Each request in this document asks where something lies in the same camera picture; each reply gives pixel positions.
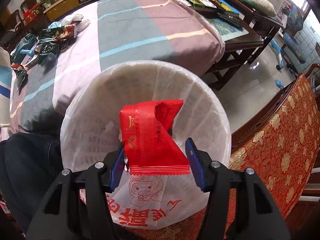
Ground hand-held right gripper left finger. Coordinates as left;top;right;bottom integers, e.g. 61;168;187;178
25;147;131;240

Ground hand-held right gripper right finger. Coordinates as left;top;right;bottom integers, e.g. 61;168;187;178
185;137;291;240

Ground red snack wrapper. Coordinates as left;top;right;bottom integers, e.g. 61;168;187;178
119;99;190;175

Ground white lined trash bin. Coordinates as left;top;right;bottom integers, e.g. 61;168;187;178
60;60;232;230

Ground white plastic bag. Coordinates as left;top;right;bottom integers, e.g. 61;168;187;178
61;14;91;32

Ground red floral seat cushion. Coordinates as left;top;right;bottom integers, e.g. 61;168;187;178
80;74;320;240

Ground person's dark jeans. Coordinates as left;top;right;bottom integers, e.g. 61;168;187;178
0;132;66;233

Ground green red snack packet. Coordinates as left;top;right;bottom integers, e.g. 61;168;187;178
10;63;28;92

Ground white bag with blue print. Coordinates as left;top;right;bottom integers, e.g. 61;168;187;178
0;46;12;128

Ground dark green snack packet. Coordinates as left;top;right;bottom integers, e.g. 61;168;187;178
37;42;60;66

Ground striped plaid tablecloth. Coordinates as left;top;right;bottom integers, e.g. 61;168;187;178
9;0;225;133

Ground brown red snack packet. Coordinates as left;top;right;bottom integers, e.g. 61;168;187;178
55;24;78;41

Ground dark green tissue pack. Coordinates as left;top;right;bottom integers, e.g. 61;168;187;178
37;29;63;43

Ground teal foil bag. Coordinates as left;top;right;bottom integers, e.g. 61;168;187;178
10;33;38;61

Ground blue children ride-on toy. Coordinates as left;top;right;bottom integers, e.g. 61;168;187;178
270;4;308;89

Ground yellow TV cabinet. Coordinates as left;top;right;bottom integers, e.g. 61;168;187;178
44;0;124;22

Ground red gift box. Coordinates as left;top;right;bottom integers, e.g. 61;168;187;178
23;3;44;24

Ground dark wooden armchair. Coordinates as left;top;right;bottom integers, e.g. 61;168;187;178
20;0;49;33
0;9;25;48

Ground wooden sofa frame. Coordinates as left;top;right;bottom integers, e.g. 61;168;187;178
230;64;320;240

